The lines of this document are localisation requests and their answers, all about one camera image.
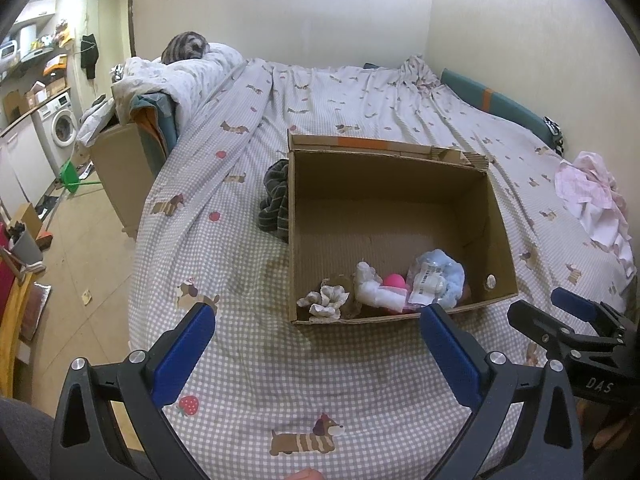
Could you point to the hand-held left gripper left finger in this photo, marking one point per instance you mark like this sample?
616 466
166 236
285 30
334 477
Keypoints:
182 355

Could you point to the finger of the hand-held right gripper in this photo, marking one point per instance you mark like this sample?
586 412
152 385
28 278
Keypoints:
535 322
575 301

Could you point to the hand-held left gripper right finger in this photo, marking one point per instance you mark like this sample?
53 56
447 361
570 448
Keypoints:
447 355

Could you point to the orange-brown soft piece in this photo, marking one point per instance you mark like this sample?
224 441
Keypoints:
467 294

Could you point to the clear plastic labelled packet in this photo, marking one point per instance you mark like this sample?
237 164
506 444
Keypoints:
425 280

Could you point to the light blue fluffy cloth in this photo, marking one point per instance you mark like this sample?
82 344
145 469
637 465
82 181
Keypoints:
452 275

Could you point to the pink round sponge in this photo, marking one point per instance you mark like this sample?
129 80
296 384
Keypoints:
395 280

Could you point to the brown scrunchie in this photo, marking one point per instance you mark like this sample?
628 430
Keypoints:
347 282

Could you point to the cream scrunchie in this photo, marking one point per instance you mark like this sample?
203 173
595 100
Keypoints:
325 300

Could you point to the pale pink garment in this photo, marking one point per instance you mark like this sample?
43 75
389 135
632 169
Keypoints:
595 195

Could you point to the yellow wooden chair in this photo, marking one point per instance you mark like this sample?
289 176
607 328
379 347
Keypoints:
12 310

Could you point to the dark grey cloth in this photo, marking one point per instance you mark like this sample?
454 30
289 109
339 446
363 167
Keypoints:
20 440

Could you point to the dark striped cloth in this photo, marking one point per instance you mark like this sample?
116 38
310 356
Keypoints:
275 195

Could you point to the grey bin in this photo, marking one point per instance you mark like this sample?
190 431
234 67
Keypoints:
25 250

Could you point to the tall cardboard box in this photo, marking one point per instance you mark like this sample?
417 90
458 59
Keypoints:
120 170

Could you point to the teal bed cushion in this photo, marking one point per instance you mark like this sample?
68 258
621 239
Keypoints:
500 100

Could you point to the teal and orange blanket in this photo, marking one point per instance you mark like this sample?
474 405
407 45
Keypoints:
155 125

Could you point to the white cloth pile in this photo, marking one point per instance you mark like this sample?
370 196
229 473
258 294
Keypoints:
95 120

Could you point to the white kitchen cabinet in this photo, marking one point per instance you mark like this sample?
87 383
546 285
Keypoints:
20 160

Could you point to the white washing machine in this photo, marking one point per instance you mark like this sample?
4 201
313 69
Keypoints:
60 125

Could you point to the white duvet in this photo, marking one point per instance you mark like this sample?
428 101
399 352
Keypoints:
175 80

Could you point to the grey striped plush pillow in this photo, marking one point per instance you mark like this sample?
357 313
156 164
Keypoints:
182 47

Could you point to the black hanging garment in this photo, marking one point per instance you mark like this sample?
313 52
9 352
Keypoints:
89 55

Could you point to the cluttered wall shelf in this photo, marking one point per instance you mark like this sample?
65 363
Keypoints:
40 50

